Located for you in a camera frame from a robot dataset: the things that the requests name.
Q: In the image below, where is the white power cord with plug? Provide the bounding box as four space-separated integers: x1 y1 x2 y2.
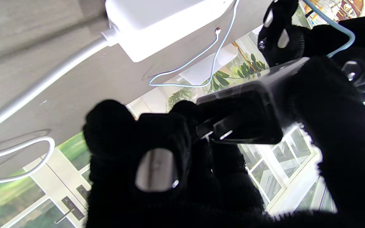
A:
0 27 120 187

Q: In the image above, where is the light blue USB cable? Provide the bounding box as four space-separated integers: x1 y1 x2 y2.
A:
148 0 356 88

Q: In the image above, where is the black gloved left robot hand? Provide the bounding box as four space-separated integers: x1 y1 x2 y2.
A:
257 0 365 102

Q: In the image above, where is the dark door handle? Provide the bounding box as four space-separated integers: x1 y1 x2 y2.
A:
76 184 91 202
54 196 85 225

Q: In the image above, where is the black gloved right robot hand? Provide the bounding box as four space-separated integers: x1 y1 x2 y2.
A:
83 56 365 228

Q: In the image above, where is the grey charger adapter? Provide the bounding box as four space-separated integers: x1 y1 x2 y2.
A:
196 57 310 145

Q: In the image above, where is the broad leaf green plant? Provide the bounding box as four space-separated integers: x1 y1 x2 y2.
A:
208 53 270 94

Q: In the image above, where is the white power strip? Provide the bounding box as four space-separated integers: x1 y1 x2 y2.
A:
105 0 236 63

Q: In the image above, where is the tall leafy green plant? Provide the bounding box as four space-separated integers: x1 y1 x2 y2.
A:
167 87 194 111

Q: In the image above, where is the white planter box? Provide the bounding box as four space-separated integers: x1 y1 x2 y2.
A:
179 44 239 86

